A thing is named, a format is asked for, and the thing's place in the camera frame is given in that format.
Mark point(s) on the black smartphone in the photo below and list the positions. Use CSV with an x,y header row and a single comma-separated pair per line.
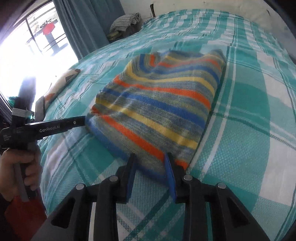
x,y
40,109

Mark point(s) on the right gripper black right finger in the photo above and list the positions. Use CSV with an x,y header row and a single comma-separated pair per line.
x,y
212,212

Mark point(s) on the teal plaid bedspread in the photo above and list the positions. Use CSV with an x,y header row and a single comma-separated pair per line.
x,y
250,144

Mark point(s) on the window with black frame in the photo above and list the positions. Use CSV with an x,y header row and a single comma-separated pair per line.
x,y
36,48

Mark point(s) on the cream patterned pillow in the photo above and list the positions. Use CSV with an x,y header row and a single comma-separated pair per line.
x,y
59,85

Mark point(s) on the striped knit sweater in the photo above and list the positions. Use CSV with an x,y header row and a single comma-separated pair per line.
x,y
158,104

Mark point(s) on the pile of clothes on nightstand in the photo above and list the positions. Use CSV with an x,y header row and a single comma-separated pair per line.
x,y
124,26

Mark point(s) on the orange fleece pants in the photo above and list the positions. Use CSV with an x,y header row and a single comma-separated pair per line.
x,y
26,218

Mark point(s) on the teal curtain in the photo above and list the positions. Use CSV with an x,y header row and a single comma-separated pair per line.
x,y
86,23

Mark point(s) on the person's left hand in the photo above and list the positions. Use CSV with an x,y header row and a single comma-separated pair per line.
x,y
10,157

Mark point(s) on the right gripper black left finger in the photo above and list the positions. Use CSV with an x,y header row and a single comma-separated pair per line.
x,y
71,218

